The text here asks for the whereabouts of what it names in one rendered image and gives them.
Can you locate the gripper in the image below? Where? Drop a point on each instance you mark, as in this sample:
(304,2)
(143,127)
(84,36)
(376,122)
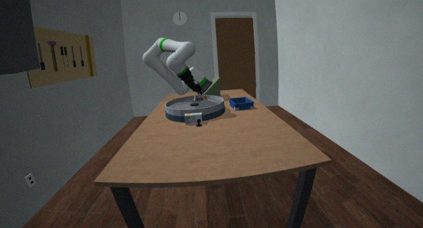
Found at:
(194,86)

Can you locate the blue plastic crate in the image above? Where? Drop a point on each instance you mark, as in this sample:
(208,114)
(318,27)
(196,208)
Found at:
(238,103)

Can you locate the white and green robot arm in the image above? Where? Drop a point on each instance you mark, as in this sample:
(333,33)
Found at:
(175,62)

